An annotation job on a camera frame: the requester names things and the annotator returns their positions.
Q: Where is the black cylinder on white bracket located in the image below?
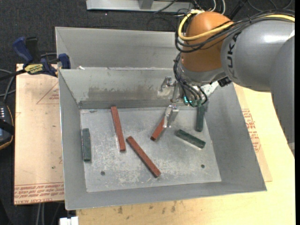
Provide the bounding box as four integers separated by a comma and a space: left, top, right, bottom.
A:
201, 77, 232, 98

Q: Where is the red-brown flat block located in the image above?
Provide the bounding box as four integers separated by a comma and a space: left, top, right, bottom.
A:
126, 135, 162, 179
150, 117, 166, 142
110, 105, 127, 152

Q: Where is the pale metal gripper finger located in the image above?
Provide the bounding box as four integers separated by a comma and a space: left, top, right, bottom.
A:
163, 105, 180, 128
158, 76, 175, 96

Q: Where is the brown cardboard board, red print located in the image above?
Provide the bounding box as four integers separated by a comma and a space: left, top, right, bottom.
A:
14, 63, 274, 206

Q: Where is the grey metal bin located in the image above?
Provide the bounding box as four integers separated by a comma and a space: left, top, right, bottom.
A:
55, 26, 267, 210

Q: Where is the dark green flat block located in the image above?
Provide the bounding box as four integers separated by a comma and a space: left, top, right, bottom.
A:
175, 129, 207, 150
82, 128, 92, 162
195, 103, 207, 133

